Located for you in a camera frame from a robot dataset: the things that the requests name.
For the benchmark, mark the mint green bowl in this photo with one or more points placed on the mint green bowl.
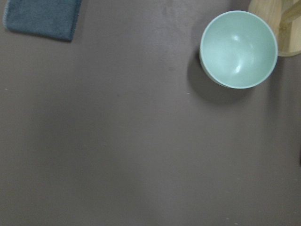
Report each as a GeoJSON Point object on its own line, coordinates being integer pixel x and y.
{"type": "Point", "coordinates": [238, 50]}

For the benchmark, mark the grey folded cloth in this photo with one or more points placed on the grey folded cloth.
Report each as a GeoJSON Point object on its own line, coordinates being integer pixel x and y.
{"type": "Point", "coordinates": [56, 19]}

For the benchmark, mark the wooden cup stand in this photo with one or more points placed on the wooden cup stand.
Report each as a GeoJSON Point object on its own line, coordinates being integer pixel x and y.
{"type": "Point", "coordinates": [284, 18]}

